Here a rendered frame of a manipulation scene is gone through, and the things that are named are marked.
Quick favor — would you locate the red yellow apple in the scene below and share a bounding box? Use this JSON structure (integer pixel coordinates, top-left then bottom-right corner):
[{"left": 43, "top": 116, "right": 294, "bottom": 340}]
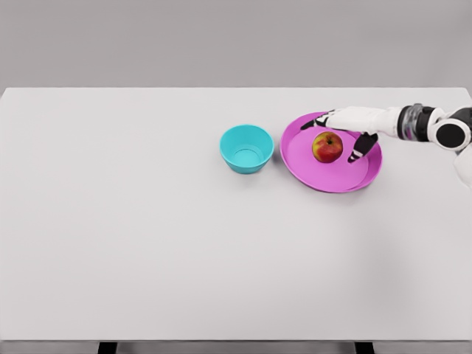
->
[{"left": 312, "top": 131, "right": 344, "bottom": 164}]

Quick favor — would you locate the pink plate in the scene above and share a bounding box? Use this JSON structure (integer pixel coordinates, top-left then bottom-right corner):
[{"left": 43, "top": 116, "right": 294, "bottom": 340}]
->
[{"left": 280, "top": 111, "right": 384, "bottom": 193}]

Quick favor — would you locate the blue bowl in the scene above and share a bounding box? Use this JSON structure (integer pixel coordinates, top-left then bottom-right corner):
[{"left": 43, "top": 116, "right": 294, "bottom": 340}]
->
[{"left": 220, "top": 124, "right": 274, "bottom": 176}]

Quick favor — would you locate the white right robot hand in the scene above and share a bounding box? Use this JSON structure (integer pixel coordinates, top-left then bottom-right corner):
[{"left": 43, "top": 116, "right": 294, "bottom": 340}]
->
[{"left": 300, "top": 105, "right": 383, "bottom": 164}]

